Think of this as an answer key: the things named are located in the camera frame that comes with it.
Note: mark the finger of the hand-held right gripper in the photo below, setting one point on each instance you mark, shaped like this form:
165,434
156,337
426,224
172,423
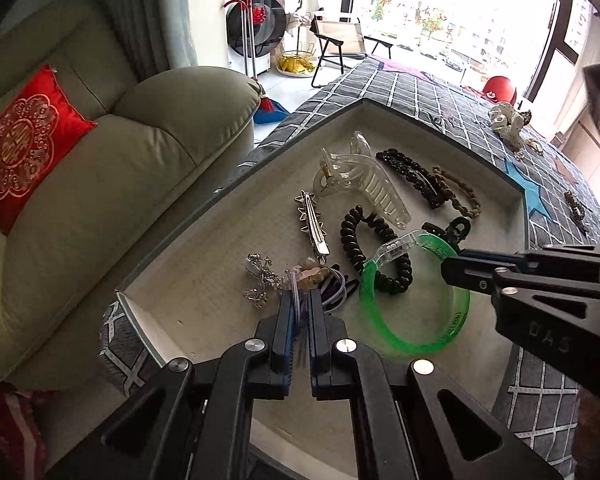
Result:
570,256
467,277

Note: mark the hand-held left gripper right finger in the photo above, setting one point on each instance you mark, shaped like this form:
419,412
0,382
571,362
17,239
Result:
316,340

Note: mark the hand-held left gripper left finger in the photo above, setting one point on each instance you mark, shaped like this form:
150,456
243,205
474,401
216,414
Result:
287,332

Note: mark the green translucent bangle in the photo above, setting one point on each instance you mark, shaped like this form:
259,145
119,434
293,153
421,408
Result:
375,320

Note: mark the grey tray with white lining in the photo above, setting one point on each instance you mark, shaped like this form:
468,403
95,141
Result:
205,270

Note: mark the clear plastic hair claw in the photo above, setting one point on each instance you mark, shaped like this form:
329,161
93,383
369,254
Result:
360,166

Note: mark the small black hair claw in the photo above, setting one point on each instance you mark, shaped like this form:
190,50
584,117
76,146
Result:
452,232

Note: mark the brown hair claw clip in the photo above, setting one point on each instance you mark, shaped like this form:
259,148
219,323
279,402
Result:
575,207

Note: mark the silver spiked hair clip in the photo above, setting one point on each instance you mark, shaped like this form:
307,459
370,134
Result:
312,225

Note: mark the gold hair accessory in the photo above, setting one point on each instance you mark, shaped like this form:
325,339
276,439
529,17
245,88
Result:
534,146

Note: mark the black beaded hair clip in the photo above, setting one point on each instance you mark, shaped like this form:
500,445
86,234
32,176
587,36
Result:
405,167

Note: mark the grey checked star blanket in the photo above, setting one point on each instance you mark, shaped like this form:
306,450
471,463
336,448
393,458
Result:
405,95

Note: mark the blue dustpan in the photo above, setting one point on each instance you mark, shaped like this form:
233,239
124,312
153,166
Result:
275,116

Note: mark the beige sofa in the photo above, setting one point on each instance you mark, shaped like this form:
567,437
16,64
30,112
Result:
145,160

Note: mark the red broom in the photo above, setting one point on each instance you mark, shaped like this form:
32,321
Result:
266,104

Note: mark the beige folding chair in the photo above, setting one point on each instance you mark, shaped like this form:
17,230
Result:
340,35

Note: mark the red patterned cloth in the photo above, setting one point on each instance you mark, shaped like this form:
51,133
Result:
10,435

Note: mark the white washing machine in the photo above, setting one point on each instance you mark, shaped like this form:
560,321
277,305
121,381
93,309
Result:
260,25

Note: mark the red embroidered cushion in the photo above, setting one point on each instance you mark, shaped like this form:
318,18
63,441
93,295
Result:
25,145

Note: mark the grey green curtain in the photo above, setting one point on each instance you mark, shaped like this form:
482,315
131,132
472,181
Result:
140,20

